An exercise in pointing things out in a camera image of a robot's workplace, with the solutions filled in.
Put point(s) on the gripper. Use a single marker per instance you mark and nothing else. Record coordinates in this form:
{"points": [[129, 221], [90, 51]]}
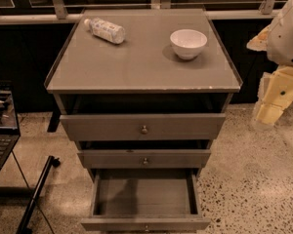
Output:
{"points": [[285, 39]]}

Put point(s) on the grey bottom drawer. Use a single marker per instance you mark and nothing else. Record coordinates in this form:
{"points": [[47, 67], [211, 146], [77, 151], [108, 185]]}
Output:
{"points": [[145, 200]]}

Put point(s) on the grey drawer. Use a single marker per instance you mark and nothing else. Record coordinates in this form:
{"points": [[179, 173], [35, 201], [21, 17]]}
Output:
{"points": [[106, 127], [145, 200], [144, 158]]}

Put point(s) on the grey top drawer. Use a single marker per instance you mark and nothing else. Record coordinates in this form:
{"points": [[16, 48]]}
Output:
{"points": [[106, 127]]}

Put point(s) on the grey drawer cabinet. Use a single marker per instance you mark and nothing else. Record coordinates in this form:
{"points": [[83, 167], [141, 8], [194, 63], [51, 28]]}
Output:
{"points": [[143, 75]]}

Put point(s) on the grey middle drawer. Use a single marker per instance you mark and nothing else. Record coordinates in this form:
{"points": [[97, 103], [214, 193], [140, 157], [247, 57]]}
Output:
{"points": [[144, 158]]}

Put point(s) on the white ceramic bowl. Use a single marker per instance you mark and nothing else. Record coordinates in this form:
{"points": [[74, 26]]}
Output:
{"points": [[188, 43]]}

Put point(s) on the clear plastic water bottle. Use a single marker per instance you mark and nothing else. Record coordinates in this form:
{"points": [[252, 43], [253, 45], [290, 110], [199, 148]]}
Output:
{"points": [[106, 30]]}

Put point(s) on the black metal stand bar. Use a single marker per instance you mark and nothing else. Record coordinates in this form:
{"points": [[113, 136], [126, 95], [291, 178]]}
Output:
{"points": [[34, 195]]}

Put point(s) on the black laptop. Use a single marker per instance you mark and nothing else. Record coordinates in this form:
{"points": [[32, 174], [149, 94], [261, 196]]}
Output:
{"points": [[9, 123]]}

